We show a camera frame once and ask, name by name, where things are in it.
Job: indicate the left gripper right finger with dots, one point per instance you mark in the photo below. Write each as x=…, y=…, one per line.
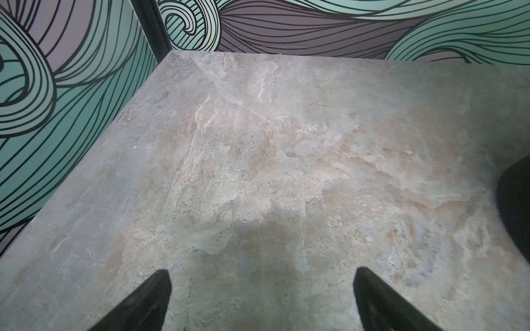
x=382, y=308

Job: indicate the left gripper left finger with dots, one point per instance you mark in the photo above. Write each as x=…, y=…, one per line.
x=144, y=309

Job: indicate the black trash bin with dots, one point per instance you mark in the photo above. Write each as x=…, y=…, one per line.
x=512, y=199

